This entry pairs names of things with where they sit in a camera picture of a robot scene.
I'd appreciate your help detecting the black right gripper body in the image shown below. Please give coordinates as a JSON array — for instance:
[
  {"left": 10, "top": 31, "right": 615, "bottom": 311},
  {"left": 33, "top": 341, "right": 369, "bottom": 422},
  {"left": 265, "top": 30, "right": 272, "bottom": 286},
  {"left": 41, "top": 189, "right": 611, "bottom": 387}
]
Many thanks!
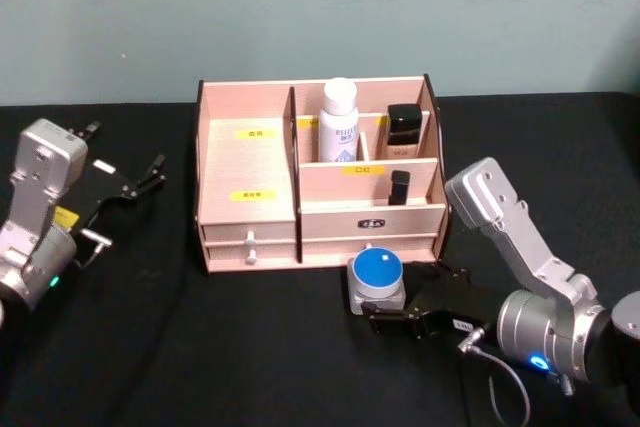
[{"left": 420, "top": 277, "right": 505, "bottom": 342}]

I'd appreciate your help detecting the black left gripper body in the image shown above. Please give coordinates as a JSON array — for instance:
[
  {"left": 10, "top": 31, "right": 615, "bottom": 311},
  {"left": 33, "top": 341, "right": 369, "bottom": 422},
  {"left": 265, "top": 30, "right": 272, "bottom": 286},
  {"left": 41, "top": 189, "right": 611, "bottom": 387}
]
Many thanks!
[{"left": 69, "top": 157, "right": 141, "bottom": 234}]

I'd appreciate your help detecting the grey jar with blue lid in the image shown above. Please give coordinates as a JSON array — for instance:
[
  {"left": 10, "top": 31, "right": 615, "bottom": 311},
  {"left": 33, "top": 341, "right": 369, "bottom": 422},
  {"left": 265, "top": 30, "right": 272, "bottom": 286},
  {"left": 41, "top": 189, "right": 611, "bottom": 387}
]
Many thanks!
[{"left": 346, "top": 245, "right": 407, "bottom": 317}]

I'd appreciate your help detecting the pink wooden desk organizer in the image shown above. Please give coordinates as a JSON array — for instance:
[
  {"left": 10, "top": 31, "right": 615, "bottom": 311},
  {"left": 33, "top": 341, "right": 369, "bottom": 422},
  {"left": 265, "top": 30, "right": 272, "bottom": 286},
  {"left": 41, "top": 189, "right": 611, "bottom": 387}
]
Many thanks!
[{"left": 193, "top": 73, "right": 454, "bottom": 276}]

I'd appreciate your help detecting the small black lipstick tube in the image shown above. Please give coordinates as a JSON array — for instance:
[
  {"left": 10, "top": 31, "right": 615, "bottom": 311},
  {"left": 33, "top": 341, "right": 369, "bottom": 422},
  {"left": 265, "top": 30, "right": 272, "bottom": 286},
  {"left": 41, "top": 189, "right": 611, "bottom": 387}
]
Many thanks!
[{"left": 388, "top": 169, "right": 412, "bottom": 207}]

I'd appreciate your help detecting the small pink wooden drawer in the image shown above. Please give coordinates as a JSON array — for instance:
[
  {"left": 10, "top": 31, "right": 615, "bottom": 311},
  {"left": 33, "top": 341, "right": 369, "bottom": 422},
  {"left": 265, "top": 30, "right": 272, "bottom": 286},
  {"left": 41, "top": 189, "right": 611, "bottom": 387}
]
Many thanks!
[
  {"left": 204, "top": 241, "right": 302, "bottom": 272},
  {"left": 201, "top": 220, "right": 298, "bottom": 248}
]

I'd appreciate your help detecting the wide pink wooden drawer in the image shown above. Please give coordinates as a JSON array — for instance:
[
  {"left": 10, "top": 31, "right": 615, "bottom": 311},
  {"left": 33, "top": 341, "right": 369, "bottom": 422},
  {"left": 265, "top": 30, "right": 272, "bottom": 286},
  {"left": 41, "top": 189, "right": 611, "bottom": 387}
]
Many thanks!
[{"left": 301, "top": 234, "right": 443, "bottom": 267}]

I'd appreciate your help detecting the black table cloth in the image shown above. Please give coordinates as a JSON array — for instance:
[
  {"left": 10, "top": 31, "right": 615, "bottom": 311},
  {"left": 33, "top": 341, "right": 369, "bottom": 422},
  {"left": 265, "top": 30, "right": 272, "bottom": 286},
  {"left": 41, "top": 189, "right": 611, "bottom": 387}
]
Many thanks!
[{"left": 0, "top": 90, "right": 640, "bottom": 427}]

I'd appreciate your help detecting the white plastic spray bottle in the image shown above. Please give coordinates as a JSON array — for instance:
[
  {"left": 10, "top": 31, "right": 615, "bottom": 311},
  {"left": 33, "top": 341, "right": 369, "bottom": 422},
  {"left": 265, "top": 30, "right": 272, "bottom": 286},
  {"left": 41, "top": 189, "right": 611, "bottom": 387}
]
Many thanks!
[{"left": 318, "top": 77, "right": 362, "bottom": 165}]

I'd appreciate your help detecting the thin cable with silver plug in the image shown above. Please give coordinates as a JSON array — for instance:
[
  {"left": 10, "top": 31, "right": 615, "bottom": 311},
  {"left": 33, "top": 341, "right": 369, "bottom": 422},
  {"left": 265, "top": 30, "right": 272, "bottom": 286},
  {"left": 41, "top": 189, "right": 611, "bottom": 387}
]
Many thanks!
[
  {"left": 456, "top": 326, "right": 532, "bottom": 422},
  {"left": 72, "top": 227, "right": 114, "bottom": 269}
]

